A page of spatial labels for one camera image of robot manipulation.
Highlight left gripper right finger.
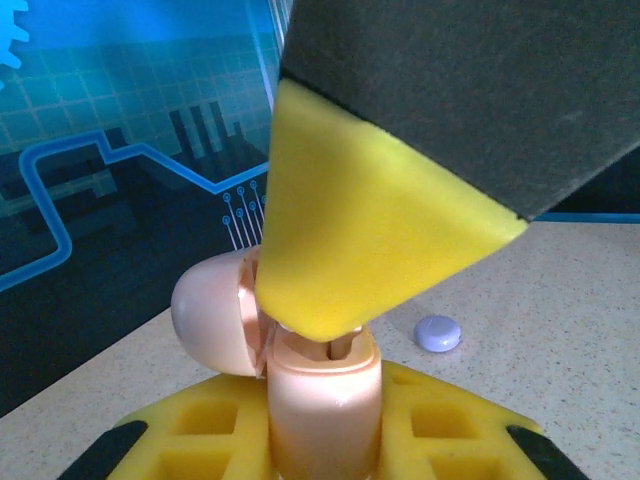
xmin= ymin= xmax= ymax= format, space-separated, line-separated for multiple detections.
xmin=377 ymin=359 xmax=592 ymax=480

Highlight pink earbud charging case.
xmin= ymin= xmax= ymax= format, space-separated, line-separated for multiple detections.
xmin=169 ymin=247 xmax=385 ymax=480

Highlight purple earbud charging case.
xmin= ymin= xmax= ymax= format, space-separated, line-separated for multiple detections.
xmin=412 ymin=313 xmax=463 ymax=355

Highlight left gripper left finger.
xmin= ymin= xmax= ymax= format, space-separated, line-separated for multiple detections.
xmin=57 ymin=372 xmax=275 ymax=480

